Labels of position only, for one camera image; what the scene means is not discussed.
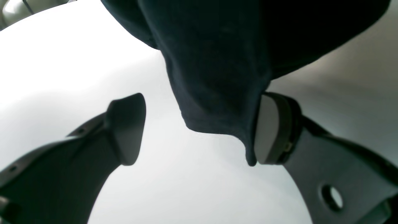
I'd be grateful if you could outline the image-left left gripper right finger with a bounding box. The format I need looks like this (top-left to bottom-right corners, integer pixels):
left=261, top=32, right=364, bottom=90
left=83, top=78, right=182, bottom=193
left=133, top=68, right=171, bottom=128
left=253, top=92, right=398, bottom=224

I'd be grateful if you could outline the black T-shirt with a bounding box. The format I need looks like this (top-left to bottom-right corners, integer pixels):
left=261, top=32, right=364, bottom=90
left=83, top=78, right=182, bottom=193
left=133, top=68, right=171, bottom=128
left=101, top=0, right=390, bottom=167

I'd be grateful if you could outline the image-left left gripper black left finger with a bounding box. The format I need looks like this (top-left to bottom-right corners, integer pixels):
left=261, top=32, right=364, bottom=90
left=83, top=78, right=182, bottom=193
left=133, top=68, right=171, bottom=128
left=0, top=93, right=146, bottom=224

